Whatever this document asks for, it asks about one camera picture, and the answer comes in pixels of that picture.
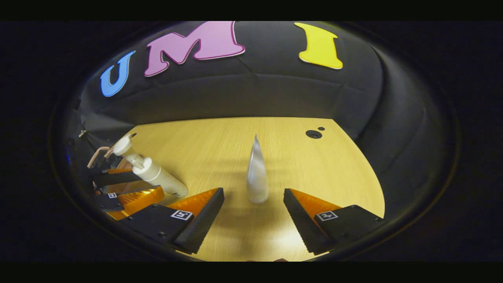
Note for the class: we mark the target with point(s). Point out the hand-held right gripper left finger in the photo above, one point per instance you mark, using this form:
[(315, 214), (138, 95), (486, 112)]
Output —
[(202, 224)]

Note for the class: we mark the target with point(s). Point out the small pink suitcase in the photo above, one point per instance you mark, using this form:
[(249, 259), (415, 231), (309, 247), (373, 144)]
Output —
[(122, 163)]

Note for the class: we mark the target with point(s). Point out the silver white cream tube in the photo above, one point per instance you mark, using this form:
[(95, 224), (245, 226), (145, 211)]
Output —
[(257, 181)]

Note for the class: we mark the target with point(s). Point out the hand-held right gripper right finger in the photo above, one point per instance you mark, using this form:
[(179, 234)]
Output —
[(300, 224)]

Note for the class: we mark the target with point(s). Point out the white pump bottle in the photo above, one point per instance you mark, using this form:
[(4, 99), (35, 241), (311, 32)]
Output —
[(157, 175)]

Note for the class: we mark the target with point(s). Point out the black backdrop cloth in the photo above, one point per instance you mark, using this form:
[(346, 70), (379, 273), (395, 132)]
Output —
[(275, 90)]

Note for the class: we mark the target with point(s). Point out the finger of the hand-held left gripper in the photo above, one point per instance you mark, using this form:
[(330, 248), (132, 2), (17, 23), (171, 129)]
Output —
[(118, 179), (137, 199)]

